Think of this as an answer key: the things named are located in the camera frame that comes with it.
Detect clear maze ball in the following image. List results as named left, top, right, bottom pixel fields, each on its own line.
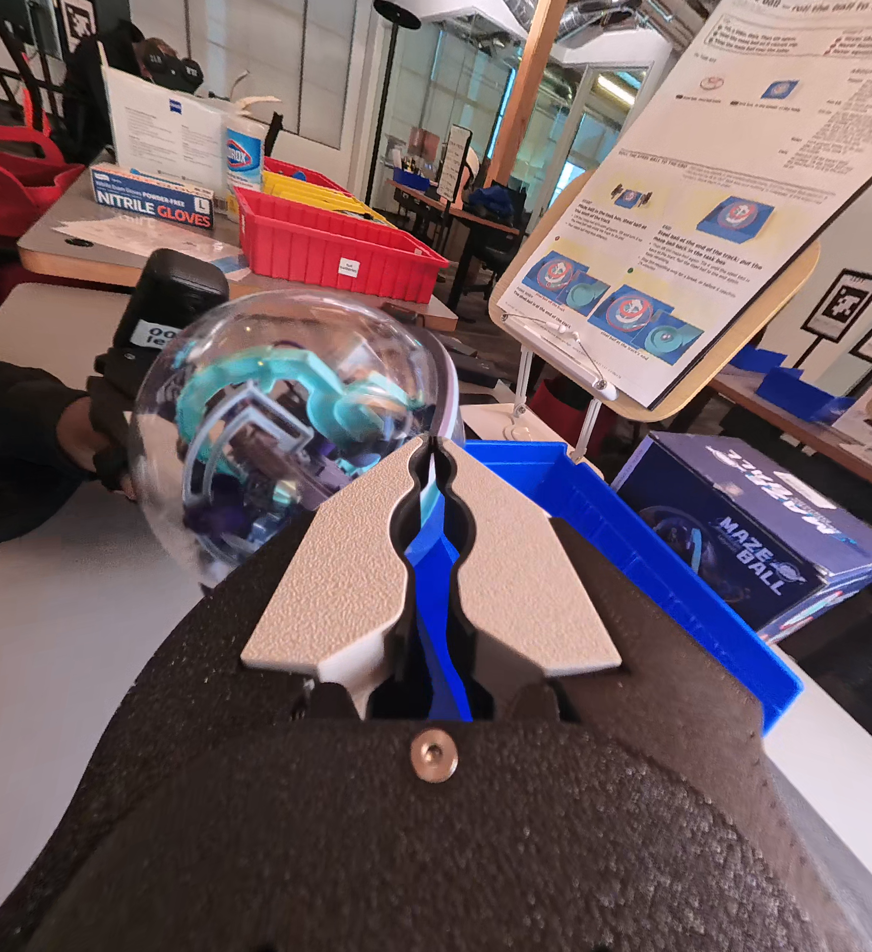
left=127, top=289, right=467, bottom=594

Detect red plastic bin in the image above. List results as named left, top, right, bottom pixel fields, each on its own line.
left=234, top=186, right=450, bottom=303

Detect blue glove box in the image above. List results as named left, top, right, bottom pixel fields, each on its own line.
left=90, top=165, right=216, bottom=231

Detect dark blue cardboard box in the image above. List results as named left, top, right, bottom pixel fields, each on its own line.
left=611, top=431, right=872, bottom=645

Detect wooden support post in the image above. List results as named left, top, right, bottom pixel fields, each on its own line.
left=484, top=0, right=568, bottom=188

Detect person's left forearm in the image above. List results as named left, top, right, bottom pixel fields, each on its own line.
left=0, top=350, right=93, bottom=551

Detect blue tape strips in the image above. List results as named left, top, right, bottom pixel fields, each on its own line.
left=730, top=346, right=858, bottom=426

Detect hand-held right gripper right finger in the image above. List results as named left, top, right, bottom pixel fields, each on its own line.
left=439, top=439, right=623, bottom=716

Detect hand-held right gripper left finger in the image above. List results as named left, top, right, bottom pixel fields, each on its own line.
left=241, top=437, right=434, bottom=718

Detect white wipes canister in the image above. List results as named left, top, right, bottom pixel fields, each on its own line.
left=224, top=112, right=270, bottom=218

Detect black floor lamp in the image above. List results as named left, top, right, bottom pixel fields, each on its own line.
left=365, top=0, right=424, bottom=211

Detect blue plastic bin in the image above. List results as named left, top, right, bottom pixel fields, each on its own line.
left=405, top=439, right=806, bottom=737

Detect white cardboard box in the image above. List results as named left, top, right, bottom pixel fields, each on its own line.
left=101, top=65, right=249, bottom=188

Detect printed instruction sheet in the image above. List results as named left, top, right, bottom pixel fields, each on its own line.
left=496, top=0, right=872, bottom=412

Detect person's left hand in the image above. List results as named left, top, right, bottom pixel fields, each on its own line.
left=59, top=396, right=139, bottom=499

